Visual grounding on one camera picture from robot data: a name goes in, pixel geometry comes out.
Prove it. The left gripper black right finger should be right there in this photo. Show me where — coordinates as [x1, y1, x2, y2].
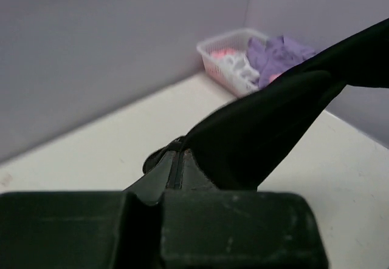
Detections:
[179, 150, 219, 192]

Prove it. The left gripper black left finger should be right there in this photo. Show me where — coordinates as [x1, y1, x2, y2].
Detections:
[123, 141, 182, 206]

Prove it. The black t shirt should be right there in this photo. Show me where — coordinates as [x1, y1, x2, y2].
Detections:
[183, 20, 388, 190]

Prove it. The white t shirt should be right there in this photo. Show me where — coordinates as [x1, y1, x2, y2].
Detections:
[219, 52, 260, 95]

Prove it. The pink t shirt in basket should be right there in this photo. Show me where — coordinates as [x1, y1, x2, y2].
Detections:
[210, 48, 239, 59]

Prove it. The purple t shirt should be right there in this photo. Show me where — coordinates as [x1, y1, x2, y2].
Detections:
[246, 35, 318, 90]

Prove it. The white plastic laundry basket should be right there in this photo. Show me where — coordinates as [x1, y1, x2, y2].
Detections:
[197, 29, 268, 97]

